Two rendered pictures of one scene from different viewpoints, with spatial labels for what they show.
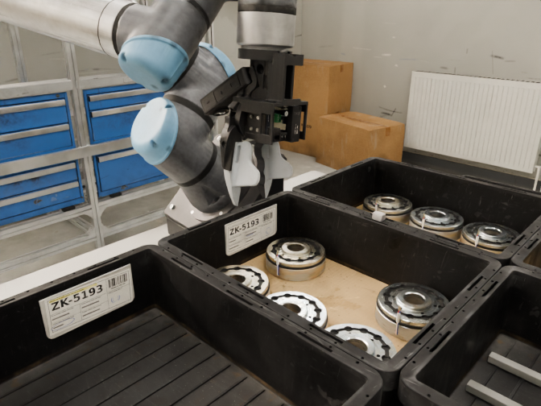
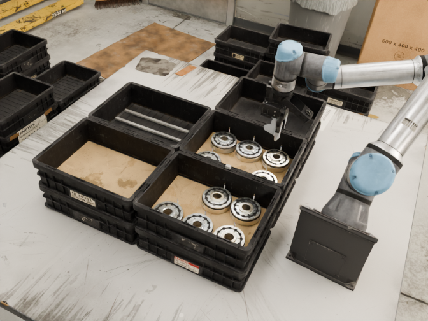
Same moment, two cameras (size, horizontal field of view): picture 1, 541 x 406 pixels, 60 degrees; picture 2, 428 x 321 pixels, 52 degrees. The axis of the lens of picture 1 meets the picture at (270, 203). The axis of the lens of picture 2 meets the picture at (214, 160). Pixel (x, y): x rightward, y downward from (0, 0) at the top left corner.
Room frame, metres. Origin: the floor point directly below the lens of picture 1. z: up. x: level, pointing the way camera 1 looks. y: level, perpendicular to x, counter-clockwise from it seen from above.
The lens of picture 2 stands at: (1.73, -0.64, 1.95)
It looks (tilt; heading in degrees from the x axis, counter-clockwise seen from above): 41 degrees down; 158
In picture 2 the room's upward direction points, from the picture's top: 5 degrees clockwise
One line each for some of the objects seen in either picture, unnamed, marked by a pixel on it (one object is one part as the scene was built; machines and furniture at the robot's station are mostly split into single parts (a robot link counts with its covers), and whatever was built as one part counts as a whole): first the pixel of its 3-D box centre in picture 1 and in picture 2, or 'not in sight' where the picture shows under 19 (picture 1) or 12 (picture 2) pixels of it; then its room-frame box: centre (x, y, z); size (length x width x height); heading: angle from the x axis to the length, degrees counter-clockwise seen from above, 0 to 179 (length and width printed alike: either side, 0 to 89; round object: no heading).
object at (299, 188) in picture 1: (421, 200); (209, 197); (0.80, -0.28, 0.92); 0.40 x 0.30 x 0.02; 46
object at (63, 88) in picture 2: not in sight; (65, 102); (-0.77, -0.69, 0.31); 0.40 x 0.30 x 0.34; 136
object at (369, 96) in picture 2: not in sight; (335, 109); (-0.23, 0.94, 0.37); 0.40 x 0.30 x 0.45; 46
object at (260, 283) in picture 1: (236, 283); (276, 158); (0.62, 0.05, 0.86); 0.10 x 0.10 x 0.01
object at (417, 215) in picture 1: (436, 217); (197, 225); (0.86, -0.33, 0.86); 0.10 x 0.10 x 0.01
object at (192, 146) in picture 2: (320, 288); (242, 156); (0.59, -0.07, 0.87); 0.40 x 0.30 x 0.11; 46
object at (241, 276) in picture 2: not in sight; (206, 229); (0.80, -0.28, 0.76); 0.40 x 0.30 x 0.12; 46
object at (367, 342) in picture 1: (355, 347); (223, 138); (0.46, -0.10, 0.86); 0.05 x 0.05 x 0.01
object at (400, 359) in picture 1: (321, 258); (244, 146); (0.59, -0.07, 0.92); 0.40 x 0.30 x 0.02; 46
